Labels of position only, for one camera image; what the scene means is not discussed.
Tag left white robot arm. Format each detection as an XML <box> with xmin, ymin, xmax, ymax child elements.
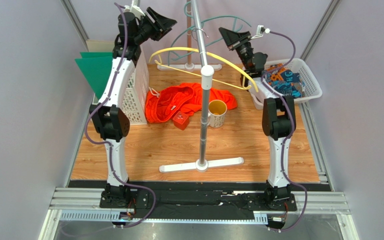
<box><xmin>89</xmin><ymin>6</ymin><xmax>177</xmax><ymax>209</ymax></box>

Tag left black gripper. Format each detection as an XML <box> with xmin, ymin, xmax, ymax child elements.
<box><xmin>133</xmin><ymin>7</ymin><xmax>177</xmax><ymax>45</ymax></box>

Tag blue patterned shorts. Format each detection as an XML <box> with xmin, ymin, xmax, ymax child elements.
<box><xmin>265</xmin><ymin>63</ymin><xmax>306</xmax><ymax>99</ymax></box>

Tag orange cube power adapter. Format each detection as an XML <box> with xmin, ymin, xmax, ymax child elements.
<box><xmin>172</xmin><ymin>111</ymin><xmax>190</xmax><ymax>131</ymax></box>

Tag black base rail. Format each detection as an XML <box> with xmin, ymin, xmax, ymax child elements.
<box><xmin>67</xmin><ymin>180</ymin><xmax>329</xmax><ymax>221</ymax></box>

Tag yellow clothes hanger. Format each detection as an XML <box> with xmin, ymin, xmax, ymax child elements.
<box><xmin>148</xmin><ymin>47</ymin><xmax>259</xmax><ymax>92</ymax></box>

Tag beige file folder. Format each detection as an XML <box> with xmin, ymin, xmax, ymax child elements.
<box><xmin>86</xmin><ymin>39</ymin><xmax>115</xmax><ymax>53</ymax></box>

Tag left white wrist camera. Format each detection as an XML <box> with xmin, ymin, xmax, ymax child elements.
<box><xmin>124</xmin><ymin>0</ymin><xmax>146</xmax><ymax>19</ymax></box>

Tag teal clothes hanger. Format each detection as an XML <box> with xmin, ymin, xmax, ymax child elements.
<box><xmin>166</xmin><ymin>0</ymin><xmax>252</xmax><ymax>68</ymax></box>

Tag purple cable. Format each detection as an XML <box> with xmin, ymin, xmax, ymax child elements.
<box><xmin>84</xmin><ymin>2</ymin><xmax>158</xmax><ymax>230</ymax></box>
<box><xmin>260</xmin><ymin>29</ymin><xmax>309</xmax><ymax>233</ymax></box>

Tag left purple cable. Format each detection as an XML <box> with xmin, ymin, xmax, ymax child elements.
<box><xmin>84</xmin><ymin>2</ymin><xmax>158</xmax><ymax>230</ymax></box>

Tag white plastic mesh basket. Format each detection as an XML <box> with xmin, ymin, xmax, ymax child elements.
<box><xmin>248</xmin><ymin>58</ymin><xmax>323</xmax><ymax>110</ymax></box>

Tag orange shorts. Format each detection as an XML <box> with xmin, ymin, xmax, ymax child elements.
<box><xmin>144</xmin><ymin>82</ymin><xmax>239</xmax><ymax>125</ymax></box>

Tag white mug yellow inside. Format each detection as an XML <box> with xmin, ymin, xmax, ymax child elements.
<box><xmin>208</xmin><ymin>99</ymin><xmax>228</xmax><ymax>128</ymax></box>

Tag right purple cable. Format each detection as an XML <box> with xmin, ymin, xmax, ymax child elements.
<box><xmin>260</xmin><ymin>29</ymin><xmax>309</xmax><ymax>233</ymax></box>

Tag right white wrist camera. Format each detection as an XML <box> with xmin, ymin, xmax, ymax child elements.
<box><xmin>250</xmin><ymin>25</ymin><xmax>271</xmax><ymax>40</ymax></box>

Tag white perforated file holder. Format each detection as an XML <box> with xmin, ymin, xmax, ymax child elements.
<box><xmin>93</xmin><ymin>52</ymin><xmax>149</xmax><ymax>125</ymax></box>

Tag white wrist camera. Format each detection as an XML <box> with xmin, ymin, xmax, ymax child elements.
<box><xmin>250</xmin><ymin>25</ymin><xmax>271</xmax><ymax>40</ymax></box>
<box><xmin>124</xmin><ymin>0</ymin><xmax>146</xmax><ymax>19</ymax></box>

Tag white garment rack stand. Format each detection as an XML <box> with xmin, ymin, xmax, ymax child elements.
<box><xmin>158</xmin><ymin>0</ymin><xmax>245</xmax><ymax>174</ymax></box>

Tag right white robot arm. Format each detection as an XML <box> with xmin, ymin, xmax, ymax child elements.
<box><xmin>218</xmin><ymin>27</ymin><xmax>296</xmax><ymax>210</ymax></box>

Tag green file folder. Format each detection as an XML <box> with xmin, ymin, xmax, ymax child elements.
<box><xmin>75</xmin><ymin>52</ymin><xmax>113</xmax><ymax>100</ymax></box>

